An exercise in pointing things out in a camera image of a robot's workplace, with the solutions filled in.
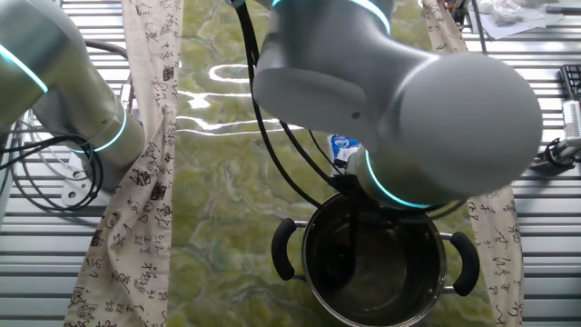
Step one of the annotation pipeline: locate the silver depth camera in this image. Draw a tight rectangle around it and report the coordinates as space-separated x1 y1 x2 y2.
561 99 581 140

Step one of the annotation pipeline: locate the steel pot with black handles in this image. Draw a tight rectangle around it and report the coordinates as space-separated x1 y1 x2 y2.
271 190 481 327

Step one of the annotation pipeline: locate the black spoon with red tip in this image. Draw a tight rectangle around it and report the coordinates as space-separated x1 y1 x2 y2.
317 193 364 290

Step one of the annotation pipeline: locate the beige calligraphy cloth strip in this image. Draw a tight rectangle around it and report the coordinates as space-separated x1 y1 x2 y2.
63 0 185 327
421 0 526 327

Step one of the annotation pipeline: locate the black keyboard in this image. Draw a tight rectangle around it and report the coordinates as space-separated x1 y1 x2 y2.
558 63 581 104

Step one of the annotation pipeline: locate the wrist cable loop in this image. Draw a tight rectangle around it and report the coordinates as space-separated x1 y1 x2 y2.
226 0 359 210

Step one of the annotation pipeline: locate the white crumpled paper sheet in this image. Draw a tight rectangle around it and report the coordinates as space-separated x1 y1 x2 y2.
471 0 566 40

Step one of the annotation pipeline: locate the black base cable bundle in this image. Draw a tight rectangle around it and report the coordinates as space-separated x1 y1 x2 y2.
0 131 105 213

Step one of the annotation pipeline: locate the blue tissue pack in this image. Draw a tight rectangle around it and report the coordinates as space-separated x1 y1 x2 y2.
327 134 364 176

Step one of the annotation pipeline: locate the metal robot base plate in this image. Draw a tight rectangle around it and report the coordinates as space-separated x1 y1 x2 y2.
61 152 114 206

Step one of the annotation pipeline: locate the green marble pattern table mat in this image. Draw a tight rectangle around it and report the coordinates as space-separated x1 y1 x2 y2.
165 0 496 327

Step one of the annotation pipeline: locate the grey hose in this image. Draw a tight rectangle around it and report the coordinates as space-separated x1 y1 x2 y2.
84 39 131 60

